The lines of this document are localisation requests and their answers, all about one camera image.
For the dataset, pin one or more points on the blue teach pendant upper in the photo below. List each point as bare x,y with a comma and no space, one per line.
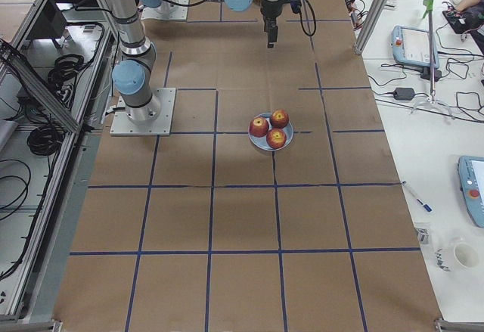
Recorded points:
410,46

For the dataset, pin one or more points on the red apple on plate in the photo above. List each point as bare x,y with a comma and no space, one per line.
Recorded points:
259,127
279,118
276,138

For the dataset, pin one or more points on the blue teach pendant lower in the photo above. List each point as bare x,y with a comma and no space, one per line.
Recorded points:
470,172

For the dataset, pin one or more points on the light blue plate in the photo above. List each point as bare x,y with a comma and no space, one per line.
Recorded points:
261,142

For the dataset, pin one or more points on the aluminium frame post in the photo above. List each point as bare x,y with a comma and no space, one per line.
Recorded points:
368,26

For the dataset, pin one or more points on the red apple back on plate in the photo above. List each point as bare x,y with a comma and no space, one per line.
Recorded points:
279,118

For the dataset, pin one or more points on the red apple left on plate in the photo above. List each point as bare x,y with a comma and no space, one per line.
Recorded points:
259,127

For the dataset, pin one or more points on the black power adapter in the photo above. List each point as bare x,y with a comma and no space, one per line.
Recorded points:
403,94

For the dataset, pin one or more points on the white blue pen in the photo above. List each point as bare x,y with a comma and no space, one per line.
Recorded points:
419,199

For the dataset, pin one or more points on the red apple front on plate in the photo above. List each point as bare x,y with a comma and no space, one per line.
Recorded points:
276,138

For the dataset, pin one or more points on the small printed box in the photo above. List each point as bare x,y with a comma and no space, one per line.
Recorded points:
423,232

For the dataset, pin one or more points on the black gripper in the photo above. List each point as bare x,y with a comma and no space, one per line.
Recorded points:
271,10

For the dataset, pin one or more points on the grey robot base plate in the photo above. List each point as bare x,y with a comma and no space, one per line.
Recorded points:
153,119

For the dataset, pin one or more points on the grabber stick green handle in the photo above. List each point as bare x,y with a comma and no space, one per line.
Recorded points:
431,99

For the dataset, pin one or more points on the blue teach pendant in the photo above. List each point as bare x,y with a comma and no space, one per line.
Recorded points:
470,172
410,46

